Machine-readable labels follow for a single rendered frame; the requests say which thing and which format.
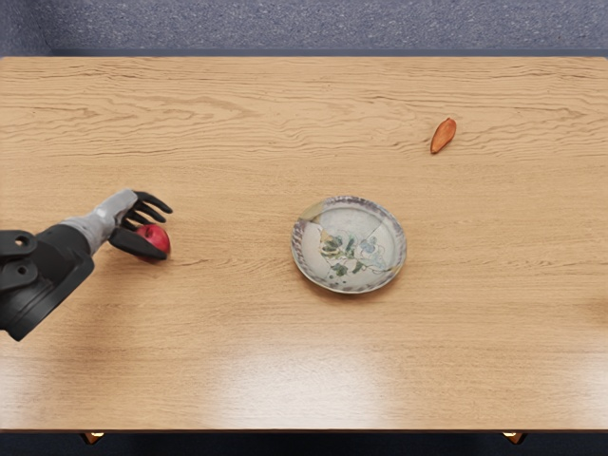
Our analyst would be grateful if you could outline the red apple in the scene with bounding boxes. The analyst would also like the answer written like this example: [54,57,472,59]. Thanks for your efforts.
[136,224,171,260]

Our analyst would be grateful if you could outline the patterned ceramic plate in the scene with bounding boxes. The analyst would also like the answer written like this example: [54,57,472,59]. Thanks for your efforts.
[290,195,408,295]

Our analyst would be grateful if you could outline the orange elongated fruit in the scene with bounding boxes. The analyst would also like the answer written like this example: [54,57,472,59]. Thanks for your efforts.
[429,117,458,155]

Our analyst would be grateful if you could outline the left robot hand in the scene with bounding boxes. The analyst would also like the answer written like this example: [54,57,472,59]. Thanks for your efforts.
[61,188,174,261]

